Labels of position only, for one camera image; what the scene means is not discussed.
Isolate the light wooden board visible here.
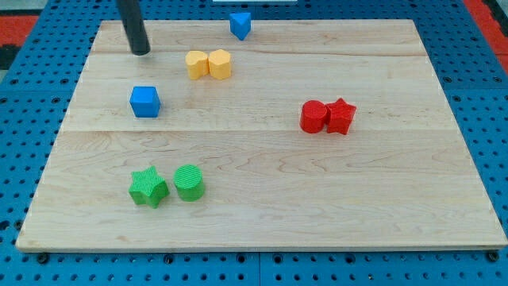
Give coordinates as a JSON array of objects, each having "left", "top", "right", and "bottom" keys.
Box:
[{"left": 16, "top": 20, "right": 507, "bottom": 253}]

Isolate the red cylinder block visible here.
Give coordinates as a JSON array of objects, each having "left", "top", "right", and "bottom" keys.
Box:
[{"left": 299, "top": 100, "right": 329, "bottom": 133}]

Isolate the green cylinder block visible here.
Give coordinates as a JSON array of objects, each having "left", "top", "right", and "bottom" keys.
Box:
[{"left": 173, "top": 164, "right": 206, "bottom": 202}]

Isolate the yellow hexagon block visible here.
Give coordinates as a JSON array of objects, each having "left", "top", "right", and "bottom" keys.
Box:
[{"left": 209, "top": 49, "right": 232, "bottom": 79}]

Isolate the red star block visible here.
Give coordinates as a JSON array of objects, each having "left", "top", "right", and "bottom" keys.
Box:
[{"left": 325, "top": 99, "right": 356, "bottom": 135}]

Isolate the yellow heart block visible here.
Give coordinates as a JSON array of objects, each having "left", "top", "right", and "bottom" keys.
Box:
[{"left": 185, "top": 50, "right": 210, "bottom": 80}]

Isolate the green star block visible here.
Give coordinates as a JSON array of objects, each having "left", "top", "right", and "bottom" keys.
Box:
[{"left": 129, "top": 166, "right": 170, "bottom": 209}]

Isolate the blue cube block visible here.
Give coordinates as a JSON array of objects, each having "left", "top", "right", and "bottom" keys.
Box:
[{"left": 129, "top": 86, "right": 160, "bottom": 118}]

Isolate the blue triangular block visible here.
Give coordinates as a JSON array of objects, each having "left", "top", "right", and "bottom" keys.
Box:
[{"left": 229, "top": 13, "right": 252, "bottom": 41}]

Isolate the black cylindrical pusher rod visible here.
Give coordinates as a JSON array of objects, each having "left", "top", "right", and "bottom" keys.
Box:
[{"left": 116, "top": 0, "right": 151, "bottom": 56}]

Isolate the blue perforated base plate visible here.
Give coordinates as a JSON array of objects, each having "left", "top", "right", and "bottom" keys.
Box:
[{"left": 1, "top": 0, "right": 507, "bottom": 285}]

